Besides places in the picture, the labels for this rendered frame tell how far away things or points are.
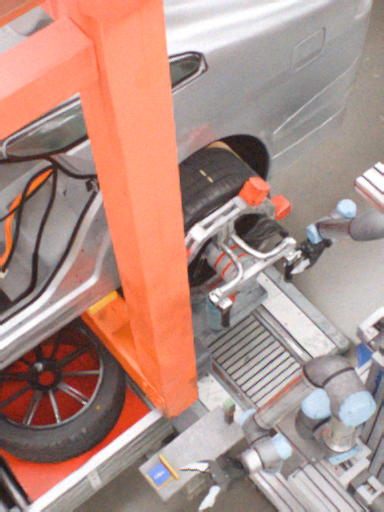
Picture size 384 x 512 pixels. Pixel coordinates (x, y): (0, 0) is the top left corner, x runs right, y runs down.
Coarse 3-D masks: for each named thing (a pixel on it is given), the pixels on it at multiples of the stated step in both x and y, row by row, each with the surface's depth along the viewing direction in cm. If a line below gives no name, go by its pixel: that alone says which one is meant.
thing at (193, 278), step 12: (204, 216) 362; (240, 216) 389; (252, 216) 394; (240, 228) 401; (252, 228) 399; (204, 252) 390; (192, 264) 405; (204, 264) 406; (192, 276) 400; (204, 276) 403
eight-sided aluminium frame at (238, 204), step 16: (224, 208) 360; (240, 208) 359; (256, 208) 367; (272, 208) 377; (208, 224) 359; (224, 224) 358; (192, 240) 359; (192, 256) 359; (192, 288) 394; (208, 288) 403
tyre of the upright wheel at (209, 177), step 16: (192, 160) 365; (208, 160) 367; (224, 160) 372; (240, 160) 382; (192, 176) 361; (208, 176) 362; (224, 176) 363; (240, 176) 366; (256, 176) 377; (192, 192) 357; (208, 192) 356; (224, 192) 359; (192, 208) 354; (208, 208) 359
